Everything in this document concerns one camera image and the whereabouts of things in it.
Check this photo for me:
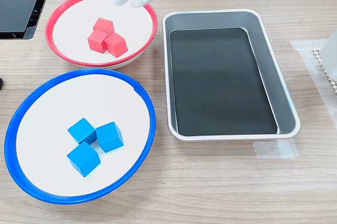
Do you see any steel tray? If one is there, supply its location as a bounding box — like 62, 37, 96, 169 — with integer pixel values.
162, 9, 301, 142

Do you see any blue-rimmed white plate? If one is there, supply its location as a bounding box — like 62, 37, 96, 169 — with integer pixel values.
4, 68, 156, 205

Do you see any pale perforated base plate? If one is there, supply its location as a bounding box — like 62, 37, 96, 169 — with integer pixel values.
312, 47, 337, 94

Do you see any black tray mat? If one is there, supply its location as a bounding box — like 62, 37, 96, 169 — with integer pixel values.
170, 27, 279, 137

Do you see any red-rimmed white plate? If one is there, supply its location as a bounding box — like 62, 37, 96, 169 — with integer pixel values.
45, 0, 158, 70

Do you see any clear tape sheet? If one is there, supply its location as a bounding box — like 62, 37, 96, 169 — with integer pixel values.
290, 38, 337, 130

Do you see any blue cube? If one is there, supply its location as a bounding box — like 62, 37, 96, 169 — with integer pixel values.
95, 121, 125, 153
66, 141, 102, 178
67, 117, 97, 145

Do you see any red cube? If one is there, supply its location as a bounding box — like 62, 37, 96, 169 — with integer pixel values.
103, 32, 129, 59
87, 29, 109, 52
92, 17, 115, 35

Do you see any black flat panel device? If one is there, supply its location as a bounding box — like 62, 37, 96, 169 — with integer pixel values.
0, 0, 57, 41

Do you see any clear tape piece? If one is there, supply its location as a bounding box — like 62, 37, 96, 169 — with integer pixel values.
252, 139, 300, 159

